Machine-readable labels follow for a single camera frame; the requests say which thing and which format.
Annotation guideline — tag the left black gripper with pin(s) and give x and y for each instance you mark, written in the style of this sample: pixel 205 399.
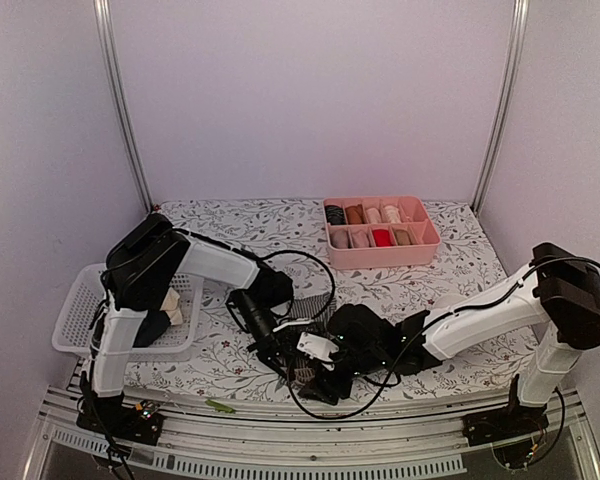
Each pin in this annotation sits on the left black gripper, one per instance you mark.
pixel 273 345

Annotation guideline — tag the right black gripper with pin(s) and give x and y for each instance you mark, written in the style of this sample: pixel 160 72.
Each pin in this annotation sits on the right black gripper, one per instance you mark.
pixel 324 386

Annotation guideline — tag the grey striped underwear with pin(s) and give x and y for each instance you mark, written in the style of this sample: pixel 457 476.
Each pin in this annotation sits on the grey striped underwear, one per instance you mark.
pixel 318 307

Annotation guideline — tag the pink divided organizer box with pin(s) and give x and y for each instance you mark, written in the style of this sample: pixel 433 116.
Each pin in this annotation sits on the pink divided organizer box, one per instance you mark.
pixel 415 218

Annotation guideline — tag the olive green underwear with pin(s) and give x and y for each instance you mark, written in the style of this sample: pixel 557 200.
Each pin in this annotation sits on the olive green underwear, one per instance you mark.
pixel 402 237

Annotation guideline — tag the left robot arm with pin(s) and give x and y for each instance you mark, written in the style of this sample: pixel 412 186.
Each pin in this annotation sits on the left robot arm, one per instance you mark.
pixel 137 276

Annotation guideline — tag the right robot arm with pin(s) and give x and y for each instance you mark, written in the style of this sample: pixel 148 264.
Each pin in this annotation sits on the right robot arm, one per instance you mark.
pixel 556 289

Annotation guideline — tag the cream underwear in basket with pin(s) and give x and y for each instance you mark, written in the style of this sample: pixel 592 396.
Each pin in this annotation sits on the cream underwear in basket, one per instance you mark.
pixel 171 307

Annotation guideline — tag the grey pink rolled underwear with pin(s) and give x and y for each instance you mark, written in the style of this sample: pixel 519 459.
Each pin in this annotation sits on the grey pink rolled underwear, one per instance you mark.
pixel 340 239

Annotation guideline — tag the dark navy underwear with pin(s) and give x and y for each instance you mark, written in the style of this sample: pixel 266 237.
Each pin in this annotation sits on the dark navy underwear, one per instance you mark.
pixel 153 326

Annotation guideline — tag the mauve rolled underwear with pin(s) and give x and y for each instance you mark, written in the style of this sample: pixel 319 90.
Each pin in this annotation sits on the mauve rolled underwear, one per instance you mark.
pixel 360 239

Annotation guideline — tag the black striped rolled underwear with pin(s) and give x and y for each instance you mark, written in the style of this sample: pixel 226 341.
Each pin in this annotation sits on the black striped rolled underwear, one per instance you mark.
pixel 335 215

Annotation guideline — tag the red rolled underwear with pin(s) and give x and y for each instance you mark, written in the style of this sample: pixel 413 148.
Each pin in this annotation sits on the red rolled underwear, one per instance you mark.
pixel 382 237

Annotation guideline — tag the brown rolled underwear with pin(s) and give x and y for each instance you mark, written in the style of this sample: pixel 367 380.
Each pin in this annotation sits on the brown rolled underwear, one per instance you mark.
pixel 354 214

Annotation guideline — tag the pale pink rolled underwear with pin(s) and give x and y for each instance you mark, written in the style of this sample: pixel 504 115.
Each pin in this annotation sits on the pale pink rolled underwear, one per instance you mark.
pixel 373 215

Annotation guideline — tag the cream rolled underwear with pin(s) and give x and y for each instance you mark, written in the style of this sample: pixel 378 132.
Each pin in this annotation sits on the cream rolled underwear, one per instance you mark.
pixel 391 213

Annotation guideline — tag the green tape scrap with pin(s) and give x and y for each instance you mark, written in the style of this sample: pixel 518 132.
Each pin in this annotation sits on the green tape scrap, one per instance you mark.
pixel 219 407

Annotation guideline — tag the floral tablecloth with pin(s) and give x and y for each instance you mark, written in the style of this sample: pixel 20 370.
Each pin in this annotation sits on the floral tablecloth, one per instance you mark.
pixel 293 232

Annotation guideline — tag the white bowl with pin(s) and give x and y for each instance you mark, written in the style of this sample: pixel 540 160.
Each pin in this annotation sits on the white bowl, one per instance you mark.
pixel 449 302

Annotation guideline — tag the white plastic laundry basket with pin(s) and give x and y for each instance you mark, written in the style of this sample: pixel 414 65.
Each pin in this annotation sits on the white plastic laundry basket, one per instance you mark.
pixel 72 334

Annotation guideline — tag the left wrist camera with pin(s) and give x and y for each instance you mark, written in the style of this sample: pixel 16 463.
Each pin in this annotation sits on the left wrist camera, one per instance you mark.
pixel 293 323

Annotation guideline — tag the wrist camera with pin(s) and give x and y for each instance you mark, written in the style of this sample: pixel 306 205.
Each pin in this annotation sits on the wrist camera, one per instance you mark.
pixel 293 323
pixel 317 347

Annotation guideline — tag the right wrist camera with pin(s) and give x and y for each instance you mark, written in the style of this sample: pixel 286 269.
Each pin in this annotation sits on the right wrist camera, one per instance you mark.
pixel 317 347

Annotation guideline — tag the aluminium front rail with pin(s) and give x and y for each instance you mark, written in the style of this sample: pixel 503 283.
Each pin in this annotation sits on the aluminium front rail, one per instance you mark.
pixel 404 439

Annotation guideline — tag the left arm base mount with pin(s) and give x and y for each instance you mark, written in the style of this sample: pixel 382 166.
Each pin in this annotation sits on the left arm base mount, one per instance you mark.
pixel 141 423

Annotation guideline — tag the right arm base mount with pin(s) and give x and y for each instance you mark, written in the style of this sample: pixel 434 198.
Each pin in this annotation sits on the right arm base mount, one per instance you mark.
pixel 509 421

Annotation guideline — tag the left aluminium frame post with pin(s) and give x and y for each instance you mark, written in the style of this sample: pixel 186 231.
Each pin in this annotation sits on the left aluminium frame post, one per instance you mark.
pixel 105 30

